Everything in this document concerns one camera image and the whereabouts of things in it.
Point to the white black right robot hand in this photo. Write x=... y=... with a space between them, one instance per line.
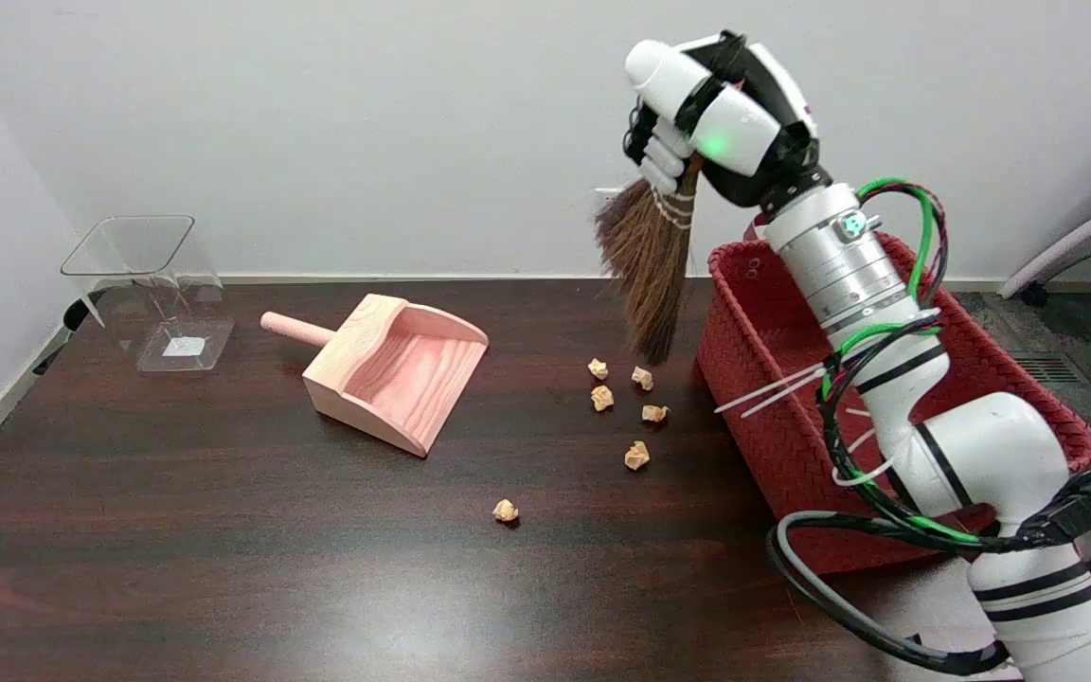
x=744 y=123

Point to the brown straw hand broom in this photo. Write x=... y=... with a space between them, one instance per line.
x=650 y=275

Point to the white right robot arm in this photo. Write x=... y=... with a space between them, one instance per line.
x=981 y=455

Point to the pink wooden dustpan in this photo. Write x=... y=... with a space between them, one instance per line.
x=394 y=379

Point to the red woven basket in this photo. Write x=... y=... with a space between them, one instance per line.
x=773 y=379

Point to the grey office chair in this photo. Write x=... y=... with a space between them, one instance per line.
x=1076 y=242

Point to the floor vent grille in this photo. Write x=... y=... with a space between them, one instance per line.
x=1047 y=369

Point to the clear plastic container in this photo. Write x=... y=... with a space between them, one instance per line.
x=167 y=322

